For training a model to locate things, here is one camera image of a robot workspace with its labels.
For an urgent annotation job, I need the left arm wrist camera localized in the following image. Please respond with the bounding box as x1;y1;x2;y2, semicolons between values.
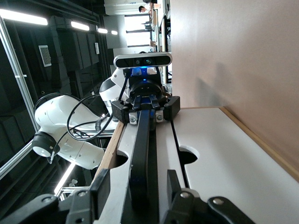
114;52;173;70

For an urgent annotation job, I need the short ceiling light bar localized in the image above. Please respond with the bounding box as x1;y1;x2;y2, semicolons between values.
71;21;90;31

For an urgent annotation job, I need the aluminium cage frame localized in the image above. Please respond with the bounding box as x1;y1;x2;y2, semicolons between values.
0;16;40;178

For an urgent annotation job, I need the long ceiling light bar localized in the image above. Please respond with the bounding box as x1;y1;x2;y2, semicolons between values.
0;8;49;26

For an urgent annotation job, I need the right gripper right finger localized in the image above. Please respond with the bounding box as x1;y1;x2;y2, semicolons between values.
163;169;255;224

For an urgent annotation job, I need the light wooden drawer cabinet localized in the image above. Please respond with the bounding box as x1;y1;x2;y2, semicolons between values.
93;106;299;187

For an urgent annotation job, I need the brown table cover sheet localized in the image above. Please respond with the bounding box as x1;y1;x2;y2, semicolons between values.
170;0;299;182

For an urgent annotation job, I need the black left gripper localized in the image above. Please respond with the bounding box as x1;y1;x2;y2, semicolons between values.
111;80;180;124

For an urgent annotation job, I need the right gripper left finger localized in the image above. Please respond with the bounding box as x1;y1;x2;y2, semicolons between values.
0;168;110;224

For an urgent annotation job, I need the white vent grille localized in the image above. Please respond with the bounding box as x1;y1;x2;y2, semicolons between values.
38;45;52;68

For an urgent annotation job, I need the left wrist camera black cable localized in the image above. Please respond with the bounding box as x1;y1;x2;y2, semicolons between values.
34;70;131;165

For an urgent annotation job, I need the white-fronted drawer with handle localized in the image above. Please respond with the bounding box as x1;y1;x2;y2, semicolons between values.
93;112;187;224

